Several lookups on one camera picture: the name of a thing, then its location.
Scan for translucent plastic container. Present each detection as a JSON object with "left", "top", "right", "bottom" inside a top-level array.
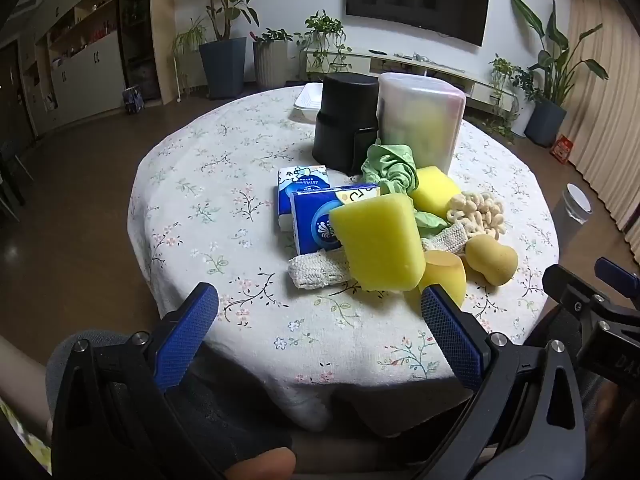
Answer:
[{"left": 375, "top": 72, "right": 467, "bottom": 173}]

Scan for beige curtain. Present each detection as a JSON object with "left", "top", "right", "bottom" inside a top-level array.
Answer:
[{"left": 565, "top": 0, "right": 640, "bottom": 257}]

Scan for trailing green plant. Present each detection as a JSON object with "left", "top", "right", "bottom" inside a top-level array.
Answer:
[{"left": 295, "top": 10, "right": 352, "bottom": 78}]

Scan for dark square plant pot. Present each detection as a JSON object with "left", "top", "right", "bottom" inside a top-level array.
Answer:
[{"left": 199, "top": 36, "right": 248, "bottom": 100}]

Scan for spider plant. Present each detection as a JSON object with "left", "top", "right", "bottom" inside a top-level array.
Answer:
[{"left": 172, "top": 19, "right": 208, "bottom": 63}]

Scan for white ribbed plant pot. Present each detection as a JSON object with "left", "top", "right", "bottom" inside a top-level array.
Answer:
[{"left": 252, "top": 40, "right": 290, "bottom": 88}]

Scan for round yellow sponge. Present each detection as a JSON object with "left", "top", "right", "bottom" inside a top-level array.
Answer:
[{"left": 419, "top": 250, "right": 468, "bottom": 308}]

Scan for white plastic tray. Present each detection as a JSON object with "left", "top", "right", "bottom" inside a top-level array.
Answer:
[{"left": 294, "top": 82, "right": 326, "bottom": 123}]

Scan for small bushy plant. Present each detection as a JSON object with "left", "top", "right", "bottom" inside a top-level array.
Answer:
[{"left": 489, "top": 54, "right": 537, "bottom": 141}]

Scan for blue item on floor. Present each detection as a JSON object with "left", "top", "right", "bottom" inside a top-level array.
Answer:
[{"left": 122, "top": 86, "right": 146, "bottom": 115}]

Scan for green fabric scrunchie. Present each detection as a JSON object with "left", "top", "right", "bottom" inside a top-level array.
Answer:
[{"left": 360, "top": 144, "right": 449, "bottom": 239}]

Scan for small plant in ribbed pot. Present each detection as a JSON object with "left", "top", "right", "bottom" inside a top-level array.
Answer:
[{"left": 249, "top": 28, "right": 294, "bottom": 47}]

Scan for blue tissue pack yellow label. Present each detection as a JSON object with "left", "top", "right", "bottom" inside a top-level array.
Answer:
[{"left": 290, "top": 183, "right": 383, "bottom": 257}]

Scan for small yellow rectangular sponge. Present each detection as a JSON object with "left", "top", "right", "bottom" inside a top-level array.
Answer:
[{"left": 407, "top": 166, "right": 463, "bottom": 221}]

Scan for person's bare knee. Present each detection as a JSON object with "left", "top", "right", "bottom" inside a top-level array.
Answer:
[{"left": 235, "top": 447, "right": 297, "bottom": 480}]

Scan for grey trash can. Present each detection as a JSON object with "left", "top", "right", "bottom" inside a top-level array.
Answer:
[{"left": 552, "top": 183, "right": 594, "bottom": 257}]

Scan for large broad-leaf plant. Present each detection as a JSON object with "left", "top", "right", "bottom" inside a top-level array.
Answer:
[{"left": 510, "top": 0, "right": 610, "bottom": 107}]

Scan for dark tapered plant pot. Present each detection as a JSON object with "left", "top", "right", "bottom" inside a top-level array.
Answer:
[{"left": 530, "top": 97, "right": 568, "bottom": 147}]

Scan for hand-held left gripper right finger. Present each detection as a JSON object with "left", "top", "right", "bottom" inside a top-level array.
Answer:
[{"left": 420, "top": 284, "right": 588, "bottom": 480}]

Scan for white wall cabinets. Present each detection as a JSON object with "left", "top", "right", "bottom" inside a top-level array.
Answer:
[{"left": 20, "top": 0, "right": 126, "bottom": 128}]

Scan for floral tablecloth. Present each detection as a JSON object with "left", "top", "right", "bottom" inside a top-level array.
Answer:
[{"left": 127, "top": 82, "right": 560, "bottom": 433}]

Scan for person's bare leg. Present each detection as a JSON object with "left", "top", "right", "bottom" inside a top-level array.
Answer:
[{"left": 0, "top": 334, "right": 53, "bottom": 443}]

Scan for white television cabinet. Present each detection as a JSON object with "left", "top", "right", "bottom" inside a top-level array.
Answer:
[{"left": 305, "top": 47, "right": 532, "bottom": 111}]

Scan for dark chair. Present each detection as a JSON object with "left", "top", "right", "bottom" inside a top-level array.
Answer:
[{"left": 0, "top": 140, "right": 32, "bottom": 222}]

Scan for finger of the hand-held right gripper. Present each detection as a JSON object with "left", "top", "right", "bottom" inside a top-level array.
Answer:
[
  {"left": 542, "top": 264, "right": 608, "bottom": 322},
  {"left": 594, "top": 257, "right": 640, "bottom": 307}
]

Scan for black cylindrical container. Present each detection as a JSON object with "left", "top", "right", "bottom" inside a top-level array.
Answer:
[{"left": 311, "top": 72, "right": 381, "bottom": 177}]

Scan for white looped scrubber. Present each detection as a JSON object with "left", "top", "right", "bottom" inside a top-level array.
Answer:
[{"left": 446, "top": 191, "right": 507, "bottom": 241}]

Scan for gourd-shaped yellow sponge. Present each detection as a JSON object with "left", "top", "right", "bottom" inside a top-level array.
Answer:
[{"left": 464, "top": 235, "right": 519, "bottom": 287}]

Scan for large yellow rectangular sponge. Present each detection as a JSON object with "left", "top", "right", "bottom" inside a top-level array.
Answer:
[{"left": 329, "top": 192, "right": 423, "bottom": 292}]

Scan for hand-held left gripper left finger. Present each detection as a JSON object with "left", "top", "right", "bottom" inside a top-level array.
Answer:
[{"left": 50, "top": 282, "right": 221, "bottom": 480}]

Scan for dark display shelf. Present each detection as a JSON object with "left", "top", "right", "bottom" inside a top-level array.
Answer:
[{"left": 117, "top": 0, "right": 162, "bottom": 107}]

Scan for red box on floor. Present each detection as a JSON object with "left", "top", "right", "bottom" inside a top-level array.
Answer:
[{"left": 550, "top": 135, "right": 575, "bottom": 164}]

